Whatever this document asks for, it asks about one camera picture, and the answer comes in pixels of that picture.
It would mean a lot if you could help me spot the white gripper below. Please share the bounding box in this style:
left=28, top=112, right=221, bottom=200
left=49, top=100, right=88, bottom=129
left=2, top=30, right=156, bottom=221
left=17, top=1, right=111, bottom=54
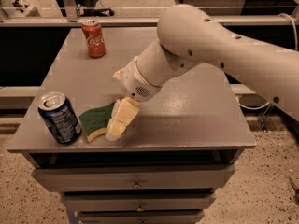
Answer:
left=106, top=56, right=161, bottom=141

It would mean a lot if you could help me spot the green and yellow sponge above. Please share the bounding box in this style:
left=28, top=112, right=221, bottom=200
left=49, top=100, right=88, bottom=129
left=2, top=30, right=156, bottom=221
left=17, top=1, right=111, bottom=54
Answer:
left=79, top=103, right=115, bottom=142

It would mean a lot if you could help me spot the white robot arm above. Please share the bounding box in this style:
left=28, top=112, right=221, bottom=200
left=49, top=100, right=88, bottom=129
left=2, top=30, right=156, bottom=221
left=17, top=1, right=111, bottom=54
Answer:
left=106, top=5, right=299, bottom=141

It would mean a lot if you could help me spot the blue pepsi can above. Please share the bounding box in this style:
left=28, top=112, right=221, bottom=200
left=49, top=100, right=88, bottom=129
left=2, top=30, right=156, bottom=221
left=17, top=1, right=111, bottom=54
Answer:
left=37, top=91, right=81, bottom=145

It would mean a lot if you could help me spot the red coca-cola can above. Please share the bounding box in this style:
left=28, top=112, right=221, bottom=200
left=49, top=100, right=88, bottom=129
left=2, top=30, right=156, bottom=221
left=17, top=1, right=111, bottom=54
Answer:
left=82, top=19, right=106, bottom=58

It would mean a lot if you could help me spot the top grey drawer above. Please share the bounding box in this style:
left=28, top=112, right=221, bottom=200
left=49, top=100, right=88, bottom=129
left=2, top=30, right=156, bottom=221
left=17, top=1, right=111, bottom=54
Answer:
left=32, top=164, right=235, bottom=192

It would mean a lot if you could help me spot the grey drawer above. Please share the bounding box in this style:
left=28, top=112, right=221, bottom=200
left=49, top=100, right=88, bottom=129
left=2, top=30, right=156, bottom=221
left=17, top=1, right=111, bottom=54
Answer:
left=32, top=164, right=235, bottom=192
left=79, top=211, right=204, bottom=224
left=61, top=193, right=216, bottom=212

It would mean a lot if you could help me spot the grey drawer cabinet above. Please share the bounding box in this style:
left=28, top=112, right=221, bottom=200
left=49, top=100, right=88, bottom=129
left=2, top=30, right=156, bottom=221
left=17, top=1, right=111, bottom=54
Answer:
left=7, top=26, right=257, bottom=224

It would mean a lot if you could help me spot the middle grey drawer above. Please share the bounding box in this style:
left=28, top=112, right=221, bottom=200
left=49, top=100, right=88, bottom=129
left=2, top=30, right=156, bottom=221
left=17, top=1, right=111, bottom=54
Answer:
left=61, top=193, right=216, bottom=212

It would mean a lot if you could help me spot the bottom grey drawer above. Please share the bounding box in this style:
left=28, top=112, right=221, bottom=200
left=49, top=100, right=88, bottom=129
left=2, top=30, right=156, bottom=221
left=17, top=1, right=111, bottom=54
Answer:
left=79, top=211, right=204, bottom=224

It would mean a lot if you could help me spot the white cable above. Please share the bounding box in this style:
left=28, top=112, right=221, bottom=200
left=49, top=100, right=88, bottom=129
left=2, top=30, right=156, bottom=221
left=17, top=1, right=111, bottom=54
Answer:
left=238, top=12, right=299, bottom=111

